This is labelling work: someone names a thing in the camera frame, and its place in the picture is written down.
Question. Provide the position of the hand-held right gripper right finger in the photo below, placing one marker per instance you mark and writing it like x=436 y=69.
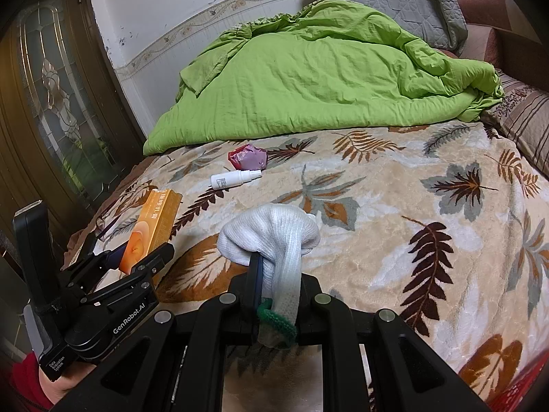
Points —
x=309 y=309

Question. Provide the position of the green duvet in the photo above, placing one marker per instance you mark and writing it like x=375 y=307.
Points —
x=309 y=77

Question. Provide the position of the orange cardboard box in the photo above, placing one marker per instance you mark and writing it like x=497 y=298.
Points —
x=154 y=219

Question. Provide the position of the red purple wrapper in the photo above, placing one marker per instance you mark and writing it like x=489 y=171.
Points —
x=248 y=158

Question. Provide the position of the brown upholstered headboard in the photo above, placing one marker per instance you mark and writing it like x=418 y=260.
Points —
x=506 y=38

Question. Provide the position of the person's left forearm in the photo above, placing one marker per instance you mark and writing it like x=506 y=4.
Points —
x=25 y=382

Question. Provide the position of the wooden door with glass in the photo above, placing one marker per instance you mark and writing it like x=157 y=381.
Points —
x=55 y=94

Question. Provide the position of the white plastic bottle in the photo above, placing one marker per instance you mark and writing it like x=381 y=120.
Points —
x=231 y=179

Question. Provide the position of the white glove green cuff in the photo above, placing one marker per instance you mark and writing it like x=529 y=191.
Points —
x=266 y=231

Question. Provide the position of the red printed cloth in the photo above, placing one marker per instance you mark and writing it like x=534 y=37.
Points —
x=521 y=388

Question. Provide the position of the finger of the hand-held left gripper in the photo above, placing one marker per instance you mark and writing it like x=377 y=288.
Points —
x=113 y=257
x=156 y=259

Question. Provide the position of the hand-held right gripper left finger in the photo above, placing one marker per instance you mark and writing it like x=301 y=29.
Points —
x=257 y=285

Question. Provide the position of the leaf print blanket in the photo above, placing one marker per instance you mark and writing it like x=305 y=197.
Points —
x=386 y=206

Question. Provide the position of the grey quilted pillow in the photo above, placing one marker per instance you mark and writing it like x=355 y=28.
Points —
x=386 y=0

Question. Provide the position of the striped brown pillow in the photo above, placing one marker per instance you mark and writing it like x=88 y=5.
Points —
x=523 y=116

